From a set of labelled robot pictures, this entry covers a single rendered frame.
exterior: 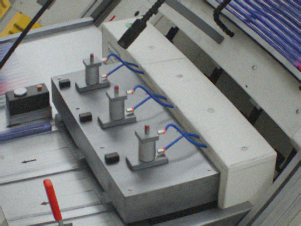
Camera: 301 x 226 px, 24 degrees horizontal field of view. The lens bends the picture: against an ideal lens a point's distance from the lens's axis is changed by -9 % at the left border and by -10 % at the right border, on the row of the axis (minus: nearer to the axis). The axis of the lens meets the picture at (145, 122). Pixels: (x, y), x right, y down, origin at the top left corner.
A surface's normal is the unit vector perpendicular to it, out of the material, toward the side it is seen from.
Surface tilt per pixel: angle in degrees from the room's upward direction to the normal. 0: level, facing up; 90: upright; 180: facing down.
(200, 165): 43
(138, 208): 90
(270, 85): 90
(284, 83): 90
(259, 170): 90
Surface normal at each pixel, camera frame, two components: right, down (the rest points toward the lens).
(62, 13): 0.38, 0.49
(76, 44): 0.00, -0.85
